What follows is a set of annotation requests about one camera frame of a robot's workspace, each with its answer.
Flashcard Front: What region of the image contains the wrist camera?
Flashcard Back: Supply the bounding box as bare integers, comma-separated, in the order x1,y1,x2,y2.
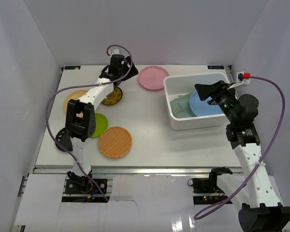
228,72,250,90
107,49,121,57

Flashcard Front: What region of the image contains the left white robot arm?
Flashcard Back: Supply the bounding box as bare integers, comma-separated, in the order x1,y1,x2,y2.
65,54,138,193

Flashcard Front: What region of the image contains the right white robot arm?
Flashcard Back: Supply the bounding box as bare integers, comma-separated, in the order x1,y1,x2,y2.
194,81,290,232

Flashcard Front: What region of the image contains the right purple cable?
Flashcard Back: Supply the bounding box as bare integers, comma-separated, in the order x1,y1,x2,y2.
193,75,286,220

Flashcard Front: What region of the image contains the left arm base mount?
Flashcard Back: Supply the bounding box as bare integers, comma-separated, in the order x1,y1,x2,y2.
62,171,109,203

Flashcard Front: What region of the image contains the yellow patterned dark plate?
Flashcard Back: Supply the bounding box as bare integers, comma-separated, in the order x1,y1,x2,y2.
102,87,123,105

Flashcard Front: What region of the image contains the woven bamboo round plate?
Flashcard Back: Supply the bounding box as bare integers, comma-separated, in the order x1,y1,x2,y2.
98,126,133,159

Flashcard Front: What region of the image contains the lime green round plate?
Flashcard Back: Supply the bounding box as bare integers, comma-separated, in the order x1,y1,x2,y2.
91,113,108,138

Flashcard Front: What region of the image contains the green rectangular divided plate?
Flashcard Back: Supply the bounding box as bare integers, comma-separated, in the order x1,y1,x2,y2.
170,93,196,118

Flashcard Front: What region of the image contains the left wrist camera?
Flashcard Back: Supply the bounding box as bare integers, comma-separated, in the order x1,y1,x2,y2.
107,49,121,57

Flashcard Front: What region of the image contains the aluminium table frame rail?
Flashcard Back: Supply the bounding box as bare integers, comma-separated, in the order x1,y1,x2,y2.
33,165,245,175

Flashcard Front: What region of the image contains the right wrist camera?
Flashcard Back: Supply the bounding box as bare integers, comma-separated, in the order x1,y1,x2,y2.
228,72,250,90

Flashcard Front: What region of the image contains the white plastic bin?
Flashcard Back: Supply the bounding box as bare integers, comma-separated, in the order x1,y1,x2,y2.
164,72,229,131

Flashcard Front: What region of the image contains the black glossy round plate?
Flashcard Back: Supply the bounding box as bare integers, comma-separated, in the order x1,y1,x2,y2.
55,128,73,152

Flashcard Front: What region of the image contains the purple cable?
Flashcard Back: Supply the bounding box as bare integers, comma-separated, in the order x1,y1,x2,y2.
45,44,133,203
193,75,286,220

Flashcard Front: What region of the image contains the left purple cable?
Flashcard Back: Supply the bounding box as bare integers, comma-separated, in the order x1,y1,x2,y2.
45,44,133,203

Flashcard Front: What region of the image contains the orange round plate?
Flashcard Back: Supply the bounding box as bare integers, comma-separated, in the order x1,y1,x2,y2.
63,89,88,112

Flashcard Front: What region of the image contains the pink round plate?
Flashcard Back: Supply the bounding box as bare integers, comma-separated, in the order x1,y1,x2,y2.
138,66,169,91

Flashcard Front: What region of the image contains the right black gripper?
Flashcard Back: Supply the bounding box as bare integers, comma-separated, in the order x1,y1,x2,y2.
194,81,238,124

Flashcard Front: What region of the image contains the blue round plate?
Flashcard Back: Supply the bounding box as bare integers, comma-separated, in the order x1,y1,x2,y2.
189,92,223,116

